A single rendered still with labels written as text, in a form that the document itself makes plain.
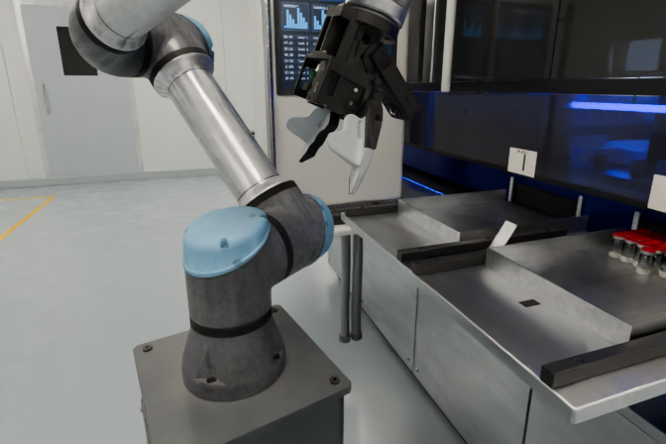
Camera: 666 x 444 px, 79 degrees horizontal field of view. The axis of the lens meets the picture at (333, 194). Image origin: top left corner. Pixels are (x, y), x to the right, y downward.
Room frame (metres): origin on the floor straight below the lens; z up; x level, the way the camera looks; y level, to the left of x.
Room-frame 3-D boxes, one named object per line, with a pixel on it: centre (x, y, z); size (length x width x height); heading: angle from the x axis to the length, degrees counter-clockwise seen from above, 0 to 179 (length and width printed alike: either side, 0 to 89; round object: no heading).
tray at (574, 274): (0.60, -0.48, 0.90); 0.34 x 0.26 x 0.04; 109
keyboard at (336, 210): (1.19, -0.03, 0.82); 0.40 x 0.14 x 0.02; 109
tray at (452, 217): (0.93, -0.37, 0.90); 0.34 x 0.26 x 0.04; 109
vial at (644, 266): (0.64, -0.54, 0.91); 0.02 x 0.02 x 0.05
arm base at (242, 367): (0.52, 0.15, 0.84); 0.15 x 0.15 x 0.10
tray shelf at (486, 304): (0.74, -0.36, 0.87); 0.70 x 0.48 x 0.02; 19
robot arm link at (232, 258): (0.53, 0.14, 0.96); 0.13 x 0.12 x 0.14; 147
